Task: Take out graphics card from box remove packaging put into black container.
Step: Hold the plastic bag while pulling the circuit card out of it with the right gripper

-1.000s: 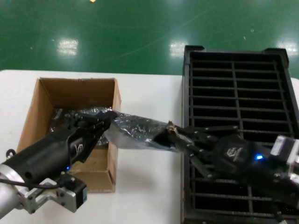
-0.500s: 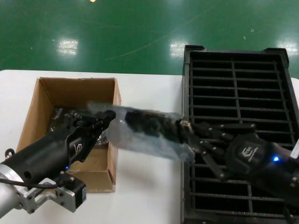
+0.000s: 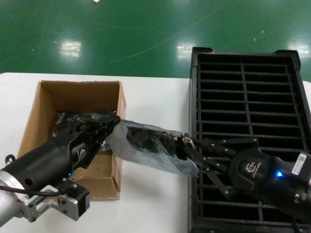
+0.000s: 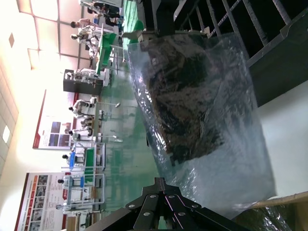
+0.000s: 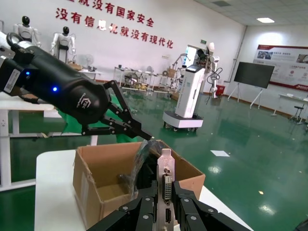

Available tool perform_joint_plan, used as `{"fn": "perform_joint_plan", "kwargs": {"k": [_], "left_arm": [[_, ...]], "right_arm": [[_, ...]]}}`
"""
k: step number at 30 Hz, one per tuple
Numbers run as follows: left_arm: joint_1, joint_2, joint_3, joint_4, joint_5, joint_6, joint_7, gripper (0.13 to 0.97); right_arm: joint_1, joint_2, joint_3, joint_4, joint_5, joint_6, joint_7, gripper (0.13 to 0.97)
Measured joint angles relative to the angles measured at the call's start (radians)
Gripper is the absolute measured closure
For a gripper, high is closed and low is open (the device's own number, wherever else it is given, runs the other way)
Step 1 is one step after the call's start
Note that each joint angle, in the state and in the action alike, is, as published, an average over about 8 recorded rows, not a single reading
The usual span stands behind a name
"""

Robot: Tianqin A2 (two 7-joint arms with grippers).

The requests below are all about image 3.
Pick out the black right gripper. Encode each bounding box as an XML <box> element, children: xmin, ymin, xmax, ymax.
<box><xmin>190</xmin><ymin>137</ymin><xmax>311</xmax><ymax>220</ymax></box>

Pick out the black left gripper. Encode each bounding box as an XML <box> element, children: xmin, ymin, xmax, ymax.
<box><xmin>3</xmin><ymin>115</ymin><xmax>121</xmax><ymax>199</ymax></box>

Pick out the translucent antistatic bag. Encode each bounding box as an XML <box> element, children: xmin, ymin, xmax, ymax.
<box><xmin>108</xmin><ymin>118</ymin><xmax>200</xmax><ymax>179</ymax></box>

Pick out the bagged graphics card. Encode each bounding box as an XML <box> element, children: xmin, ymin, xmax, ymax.
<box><xmin>52</xmin><ymin>110</ymin><xmax>118</xmax><ymax>156</ymax></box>

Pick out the brown cardboard box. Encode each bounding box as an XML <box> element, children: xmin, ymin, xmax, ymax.
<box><xmin>15</xmin><ymin>80</ymin><xmax>127</xmax><ymax>201</ymax></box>

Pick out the black slotted plastic container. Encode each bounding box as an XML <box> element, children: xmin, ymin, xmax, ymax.
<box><xmin>187</xmin><ymin>46</ymin><xmax>311</xmax><ymax>233</ymax></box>

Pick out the aluminium right wrist camera mount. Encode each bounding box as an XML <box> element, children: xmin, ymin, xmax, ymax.
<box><xmin>293</xmin><ymin>151</ymin><xmax>311</xmax><ymax>204</ymax></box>

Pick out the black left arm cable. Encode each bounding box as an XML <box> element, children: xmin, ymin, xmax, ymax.
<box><xmin>0</xmin><ymin>184</ymin><xmax>64</xmax><ymax>198</ymax></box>

